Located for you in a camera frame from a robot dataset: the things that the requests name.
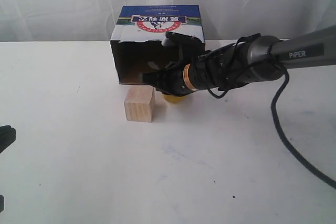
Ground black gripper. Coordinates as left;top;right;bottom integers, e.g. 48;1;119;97
142;62;210;97

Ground yellow tennis ball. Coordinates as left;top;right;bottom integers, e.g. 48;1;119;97
162;94;185;104

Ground light wooden cube block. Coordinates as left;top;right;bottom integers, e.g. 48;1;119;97
124;86;155;122

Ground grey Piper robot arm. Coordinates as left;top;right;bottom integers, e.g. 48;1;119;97
111;27;335;99

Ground blue white cardboard box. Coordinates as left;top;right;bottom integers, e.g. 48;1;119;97
110;5;205;84

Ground black object at edge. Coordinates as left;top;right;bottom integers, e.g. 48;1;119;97
0;195;5;212

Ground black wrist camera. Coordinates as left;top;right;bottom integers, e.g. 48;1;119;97
161;31;204;50

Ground black thick cable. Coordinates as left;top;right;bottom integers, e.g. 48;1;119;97
270;73;336;189

